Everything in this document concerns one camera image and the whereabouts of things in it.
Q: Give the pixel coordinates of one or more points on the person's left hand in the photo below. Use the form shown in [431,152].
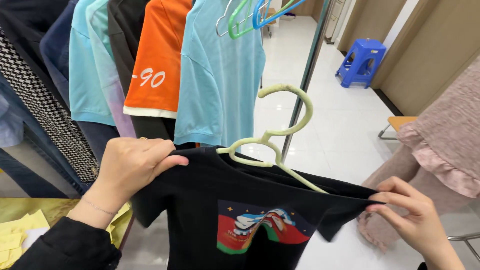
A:
[123,168]

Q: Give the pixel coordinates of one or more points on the black printed T-shirt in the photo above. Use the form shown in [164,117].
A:
[195,210]

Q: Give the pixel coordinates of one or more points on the pale yellow plastic hanger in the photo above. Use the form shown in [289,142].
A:
[305,99]

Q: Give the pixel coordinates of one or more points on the green plastic hanger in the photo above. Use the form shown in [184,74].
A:
[236,22]

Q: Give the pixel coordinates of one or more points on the metal clothes rack pole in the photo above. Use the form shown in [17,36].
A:
[311,63]

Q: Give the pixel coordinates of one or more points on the blue denim garment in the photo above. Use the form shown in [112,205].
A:
[15,127]

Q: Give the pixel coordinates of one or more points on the orange T-shirt white trim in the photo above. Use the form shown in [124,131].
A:
[161,48]

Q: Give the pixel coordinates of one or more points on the pink ruffled crinkle garment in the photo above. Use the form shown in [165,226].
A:
[450,123]

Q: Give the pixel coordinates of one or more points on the white paper sheet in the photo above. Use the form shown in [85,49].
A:
[35,235]

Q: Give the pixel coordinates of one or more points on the turquoise T-shirt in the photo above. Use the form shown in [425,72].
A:
[84,75]

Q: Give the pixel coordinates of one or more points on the blue plastic hanger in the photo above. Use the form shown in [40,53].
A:
[258,17]

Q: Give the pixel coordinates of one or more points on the turquoise purple tie-dye shirt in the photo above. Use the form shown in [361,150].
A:
[107,75]

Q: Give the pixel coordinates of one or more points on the wooden stool metal legs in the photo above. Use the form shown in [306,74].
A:
[399,122]

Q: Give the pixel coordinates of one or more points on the black white houndstooth garment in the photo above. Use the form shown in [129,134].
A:
[41,108]

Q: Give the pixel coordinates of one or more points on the navy blue garment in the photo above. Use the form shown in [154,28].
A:
[54,56]

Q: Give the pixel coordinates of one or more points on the blue plastic stool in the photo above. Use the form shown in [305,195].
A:
[365,50]

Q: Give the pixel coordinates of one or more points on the light blue T-shirt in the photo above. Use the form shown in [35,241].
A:
[221,82]

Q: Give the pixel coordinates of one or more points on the person's right hand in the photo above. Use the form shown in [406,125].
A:
[416,221]

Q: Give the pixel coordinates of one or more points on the dusty pink knit garment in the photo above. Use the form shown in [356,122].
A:
[405,168]

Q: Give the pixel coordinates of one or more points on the chrome chair frame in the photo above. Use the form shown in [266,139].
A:
[465,238]

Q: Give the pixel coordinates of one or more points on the pile of yellow paper notes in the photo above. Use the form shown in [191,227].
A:
[13,240]
[120,217]

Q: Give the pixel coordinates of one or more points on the black hanging garment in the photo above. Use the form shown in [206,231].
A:
[122,33]

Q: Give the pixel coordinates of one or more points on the dark black jacket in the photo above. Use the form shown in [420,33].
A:
[22,22]

